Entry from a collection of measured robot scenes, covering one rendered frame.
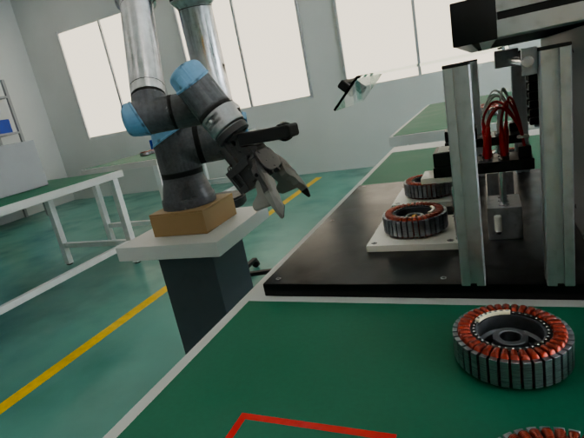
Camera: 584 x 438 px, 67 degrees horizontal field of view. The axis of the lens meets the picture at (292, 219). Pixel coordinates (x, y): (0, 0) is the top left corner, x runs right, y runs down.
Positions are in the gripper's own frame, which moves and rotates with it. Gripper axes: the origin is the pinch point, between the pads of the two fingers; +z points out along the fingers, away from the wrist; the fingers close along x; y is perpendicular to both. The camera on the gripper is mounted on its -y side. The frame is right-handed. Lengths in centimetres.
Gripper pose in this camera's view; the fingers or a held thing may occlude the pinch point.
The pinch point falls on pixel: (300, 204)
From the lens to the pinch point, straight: 87.7
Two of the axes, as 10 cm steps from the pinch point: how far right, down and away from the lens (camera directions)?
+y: -6.9, 5.3, 4.9
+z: 6.2, 7.9, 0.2
